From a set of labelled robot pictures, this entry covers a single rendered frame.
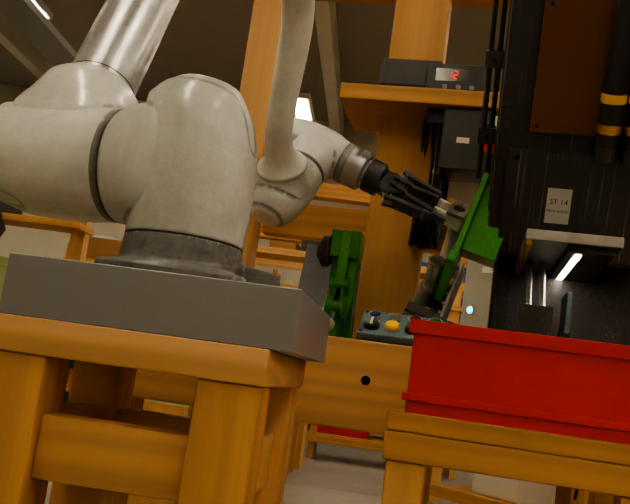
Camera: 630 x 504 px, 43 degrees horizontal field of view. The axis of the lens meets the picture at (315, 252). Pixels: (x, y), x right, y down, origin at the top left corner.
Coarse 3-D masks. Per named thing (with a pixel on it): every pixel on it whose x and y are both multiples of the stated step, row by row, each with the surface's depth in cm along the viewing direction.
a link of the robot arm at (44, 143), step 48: (144, 0) 122; (96, 48) 116; (144, 48) 120; (48, 96) 107; (96, 96) 107; (0, 144) 105; (48, 144) 103; (96, 144) 102; (0, 192) 108; (48, 192) 104; (96, 192) 102
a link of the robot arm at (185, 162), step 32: (160, 96) 101; (192, 96) 100; (224, 96) 102; (128, 128) 101; (160, 128) 100; (192, 128) 99; (224, 128) 100; (128, 160) 100; (160, 160) 99; (192, 160) 98; (224, 160) 100; (256, 160) 106; (128, 192) 100; (160, 192) 98; (192, 192) 98; (224, 192) 99; (128, 224) 101; (160, 224) 97; (192, 224) 97; (224, 224) 100
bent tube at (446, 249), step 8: (456, 200) 172; (456, 208) 172; (464, 208) 171; (456, 216) 168; (464, 216) 168; (448, 232) 173; (456, 232) 172; (448, 240) 174; (456, 240) 173; (448, 248) 174; (416, 296) 165; (424, 296) 165; (424, 304) 164
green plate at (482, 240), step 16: (480, 192) 159; (480, 208) 160; (464, 224) 159; (480, 224) 159; (464, 240) 159; (480, 240) 159; (496, 240) 158; (464, 256) 166; (480, 256) 159; (496, 256) 158
